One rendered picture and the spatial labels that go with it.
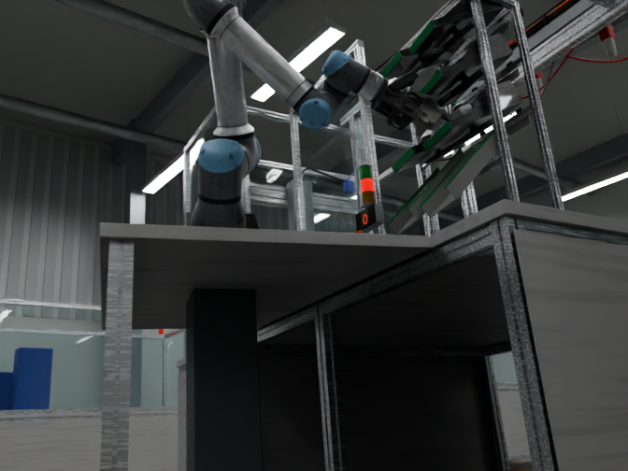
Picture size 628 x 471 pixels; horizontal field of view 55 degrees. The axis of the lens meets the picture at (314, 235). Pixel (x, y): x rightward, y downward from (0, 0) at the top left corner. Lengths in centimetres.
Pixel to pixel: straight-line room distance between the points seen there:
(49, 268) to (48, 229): 63
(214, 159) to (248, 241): 42
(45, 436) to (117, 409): 545
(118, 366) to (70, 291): 893
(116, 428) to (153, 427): 581
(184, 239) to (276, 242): 18
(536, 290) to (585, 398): 21
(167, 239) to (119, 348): 22
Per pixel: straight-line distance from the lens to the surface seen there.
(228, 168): 159
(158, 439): 698
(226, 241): 122
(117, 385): 116
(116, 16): 721
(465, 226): 129
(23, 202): 1031
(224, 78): 170
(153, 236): 120
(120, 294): 119
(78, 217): 1049
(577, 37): 297
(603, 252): 142
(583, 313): 130
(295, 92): 152
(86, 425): 671
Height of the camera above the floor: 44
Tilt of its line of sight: 19 degrees up
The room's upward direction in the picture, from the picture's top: 4 degrees counter-clockwise
